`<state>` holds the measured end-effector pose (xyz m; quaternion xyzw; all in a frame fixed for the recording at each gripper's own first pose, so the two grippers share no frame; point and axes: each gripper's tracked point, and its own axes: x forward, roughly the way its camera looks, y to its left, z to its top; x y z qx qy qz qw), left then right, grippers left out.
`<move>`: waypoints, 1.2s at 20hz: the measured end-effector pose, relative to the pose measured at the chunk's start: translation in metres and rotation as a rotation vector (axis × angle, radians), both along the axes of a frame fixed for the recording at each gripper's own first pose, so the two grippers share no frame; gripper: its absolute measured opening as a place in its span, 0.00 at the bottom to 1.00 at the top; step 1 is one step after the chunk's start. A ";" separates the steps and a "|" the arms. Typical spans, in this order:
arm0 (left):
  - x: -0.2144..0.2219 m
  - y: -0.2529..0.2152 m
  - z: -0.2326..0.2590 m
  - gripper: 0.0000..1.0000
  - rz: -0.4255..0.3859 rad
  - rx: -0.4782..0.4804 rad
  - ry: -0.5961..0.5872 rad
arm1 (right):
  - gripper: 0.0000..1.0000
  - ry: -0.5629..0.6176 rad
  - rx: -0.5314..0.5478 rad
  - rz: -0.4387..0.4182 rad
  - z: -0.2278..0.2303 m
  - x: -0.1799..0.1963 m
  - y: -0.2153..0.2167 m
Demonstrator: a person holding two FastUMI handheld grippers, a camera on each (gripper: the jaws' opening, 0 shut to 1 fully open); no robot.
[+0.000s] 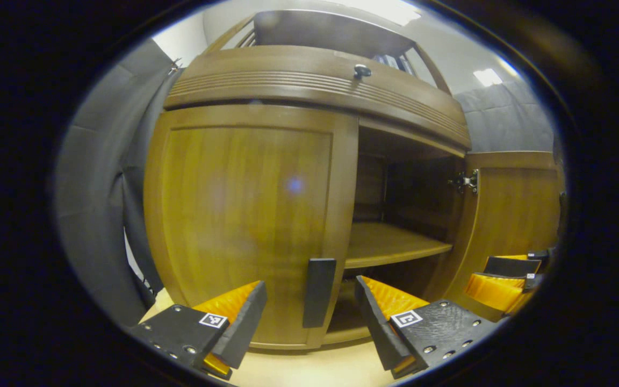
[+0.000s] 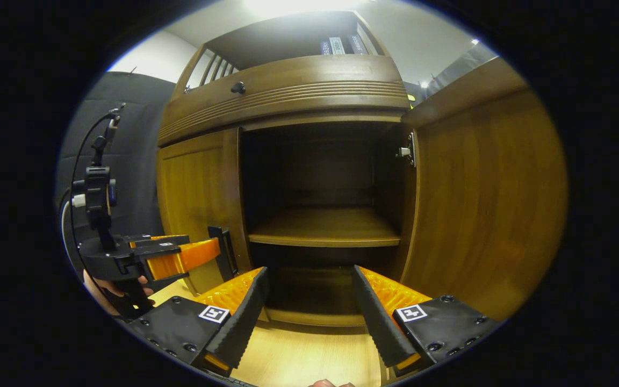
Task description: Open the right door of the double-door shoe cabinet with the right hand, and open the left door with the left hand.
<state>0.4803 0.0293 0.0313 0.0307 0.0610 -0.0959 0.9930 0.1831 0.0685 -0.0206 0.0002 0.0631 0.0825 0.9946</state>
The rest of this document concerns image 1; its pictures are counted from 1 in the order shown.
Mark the wooden double-door shoe cabinet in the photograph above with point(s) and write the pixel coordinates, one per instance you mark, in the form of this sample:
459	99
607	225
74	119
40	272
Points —
277	80

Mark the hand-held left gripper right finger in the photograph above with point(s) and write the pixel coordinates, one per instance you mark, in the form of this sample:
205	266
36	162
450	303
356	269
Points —
379	328

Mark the black round drawer knob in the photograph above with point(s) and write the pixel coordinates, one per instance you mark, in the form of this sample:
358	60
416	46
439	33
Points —
362	71

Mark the metal door hinge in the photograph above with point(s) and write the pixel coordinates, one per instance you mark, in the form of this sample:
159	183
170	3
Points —
465	181

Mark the grey white book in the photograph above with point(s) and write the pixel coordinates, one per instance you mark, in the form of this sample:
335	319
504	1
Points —
393	61

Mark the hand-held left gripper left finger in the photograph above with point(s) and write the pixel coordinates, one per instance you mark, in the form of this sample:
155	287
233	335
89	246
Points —
245	328

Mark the small ceiling light panel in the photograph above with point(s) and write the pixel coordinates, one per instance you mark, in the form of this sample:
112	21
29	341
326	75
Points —
488	77

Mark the wooden inner shelf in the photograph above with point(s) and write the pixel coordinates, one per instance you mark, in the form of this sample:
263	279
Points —
390	244

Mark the wooden cabinet door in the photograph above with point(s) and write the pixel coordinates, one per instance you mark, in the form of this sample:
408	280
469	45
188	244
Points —
513	215
234	215

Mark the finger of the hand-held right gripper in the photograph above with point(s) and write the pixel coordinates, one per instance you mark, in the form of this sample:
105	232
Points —
511	266
497	293

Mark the black backdrop cloth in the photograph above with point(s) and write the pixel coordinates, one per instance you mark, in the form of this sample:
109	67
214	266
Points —
94	188

